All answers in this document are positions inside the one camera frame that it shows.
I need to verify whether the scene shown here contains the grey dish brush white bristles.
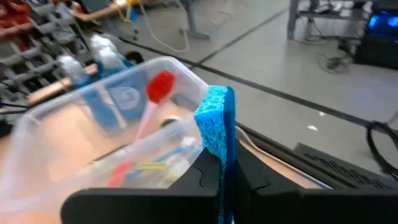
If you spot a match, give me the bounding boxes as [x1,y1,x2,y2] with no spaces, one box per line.
[160,116,195,147]

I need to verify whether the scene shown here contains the wooden workbench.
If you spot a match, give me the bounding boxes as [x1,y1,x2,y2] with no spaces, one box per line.
[71,0,212,41]

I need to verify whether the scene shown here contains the white cable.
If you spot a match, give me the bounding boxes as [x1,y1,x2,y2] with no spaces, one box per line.
[139,2,190,53]

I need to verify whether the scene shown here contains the low clear plastic bin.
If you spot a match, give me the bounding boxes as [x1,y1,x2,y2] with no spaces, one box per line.
[234,126,332,190]

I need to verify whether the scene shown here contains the red dish brush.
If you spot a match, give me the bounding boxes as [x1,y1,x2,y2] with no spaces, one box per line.
[108,70,177,187]

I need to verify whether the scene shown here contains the tall clear plastic bin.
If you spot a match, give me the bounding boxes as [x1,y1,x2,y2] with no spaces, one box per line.
[0,55,210,215]

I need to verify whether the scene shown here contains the rack with orange grey bins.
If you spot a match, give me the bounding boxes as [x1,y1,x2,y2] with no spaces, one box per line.
[0,0,94,103]

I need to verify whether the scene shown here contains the blue cellulose sponge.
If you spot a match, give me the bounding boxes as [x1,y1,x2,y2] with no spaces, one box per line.
[194,85,238,224]

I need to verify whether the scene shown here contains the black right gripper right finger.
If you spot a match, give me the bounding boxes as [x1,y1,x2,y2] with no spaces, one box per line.
[233,144,308,224]

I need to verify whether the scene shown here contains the yellow cable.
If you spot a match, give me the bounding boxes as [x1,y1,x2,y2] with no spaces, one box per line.
[116,0,137,22]

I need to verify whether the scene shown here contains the computer with blue lights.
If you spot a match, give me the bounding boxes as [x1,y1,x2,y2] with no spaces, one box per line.
[354,0,398,70]

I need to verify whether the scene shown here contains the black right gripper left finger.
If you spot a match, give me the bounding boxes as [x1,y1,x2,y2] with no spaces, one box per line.
[138,148,222,224]

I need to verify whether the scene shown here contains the grey metal table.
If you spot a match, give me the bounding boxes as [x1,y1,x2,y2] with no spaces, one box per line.
[287,0,374,41]

